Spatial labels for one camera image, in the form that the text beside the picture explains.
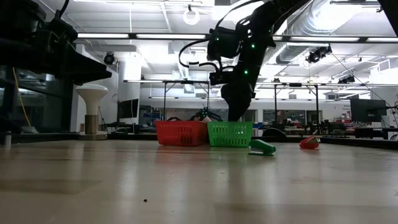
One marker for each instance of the black dome camera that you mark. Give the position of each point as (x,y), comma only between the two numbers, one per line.
(109,58)

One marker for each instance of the green plastic basket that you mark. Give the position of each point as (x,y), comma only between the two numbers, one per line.
(230,135)

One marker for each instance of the red plastic basket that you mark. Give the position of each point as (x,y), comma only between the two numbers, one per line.
(180,133)

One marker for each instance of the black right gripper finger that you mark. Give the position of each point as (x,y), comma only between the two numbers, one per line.
(237,109)

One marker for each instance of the red mini stapler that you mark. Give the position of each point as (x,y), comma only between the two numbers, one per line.
(309,143)

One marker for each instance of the white globe table lamp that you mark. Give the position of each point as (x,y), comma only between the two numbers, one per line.
(91,96)

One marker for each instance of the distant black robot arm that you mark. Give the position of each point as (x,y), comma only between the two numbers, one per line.
(205,112)

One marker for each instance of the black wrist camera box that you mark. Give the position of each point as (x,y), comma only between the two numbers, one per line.
(222,78)

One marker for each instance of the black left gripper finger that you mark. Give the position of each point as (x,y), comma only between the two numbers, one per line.
(87,70)

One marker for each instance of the black overhead camera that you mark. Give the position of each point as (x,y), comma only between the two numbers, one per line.
(317,55)

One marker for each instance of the black gantry frame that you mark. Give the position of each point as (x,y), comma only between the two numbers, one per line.
(275,105)
(168,81)

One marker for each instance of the green mini stapler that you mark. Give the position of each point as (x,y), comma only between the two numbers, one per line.
(262,146)

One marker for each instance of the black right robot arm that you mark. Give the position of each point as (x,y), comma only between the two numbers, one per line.
(264,25)

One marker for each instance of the black computer monitor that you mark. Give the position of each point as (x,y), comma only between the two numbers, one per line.
(127,109)
(368,110)

